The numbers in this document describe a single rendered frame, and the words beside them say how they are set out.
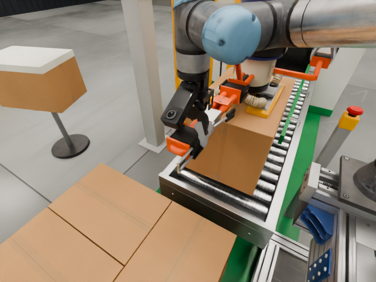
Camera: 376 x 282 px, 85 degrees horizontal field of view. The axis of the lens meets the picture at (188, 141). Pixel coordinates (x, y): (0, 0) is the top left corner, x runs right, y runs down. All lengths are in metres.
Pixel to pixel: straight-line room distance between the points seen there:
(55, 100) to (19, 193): 0.95
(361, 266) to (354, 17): 0.68
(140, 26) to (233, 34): 1.48
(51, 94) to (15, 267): 1.22
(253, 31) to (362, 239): 0.73
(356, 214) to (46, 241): 1.35
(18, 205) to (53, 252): 1.15
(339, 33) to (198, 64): 0.23
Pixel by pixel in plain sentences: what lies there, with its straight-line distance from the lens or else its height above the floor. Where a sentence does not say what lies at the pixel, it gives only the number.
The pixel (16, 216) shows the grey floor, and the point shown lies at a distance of 2.31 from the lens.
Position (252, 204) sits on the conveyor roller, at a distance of 1.28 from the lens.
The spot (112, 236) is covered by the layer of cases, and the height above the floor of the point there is 0.54.
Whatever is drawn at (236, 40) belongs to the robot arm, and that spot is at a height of 1.51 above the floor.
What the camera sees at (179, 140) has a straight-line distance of 0.55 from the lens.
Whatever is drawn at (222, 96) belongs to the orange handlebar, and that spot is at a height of 1.23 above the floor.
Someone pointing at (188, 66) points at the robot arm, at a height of 1.44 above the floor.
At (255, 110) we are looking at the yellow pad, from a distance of 0.96.
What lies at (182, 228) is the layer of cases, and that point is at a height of 0.54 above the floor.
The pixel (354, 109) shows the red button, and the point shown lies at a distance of 1.32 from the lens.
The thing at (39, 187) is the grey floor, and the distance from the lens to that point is 2.41.
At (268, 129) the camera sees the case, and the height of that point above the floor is 1.08.
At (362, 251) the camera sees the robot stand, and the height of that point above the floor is 0.95.
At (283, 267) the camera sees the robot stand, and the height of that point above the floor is 0.21.
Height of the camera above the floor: 1.60
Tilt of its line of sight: 41 degrees down
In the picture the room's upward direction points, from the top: straight up
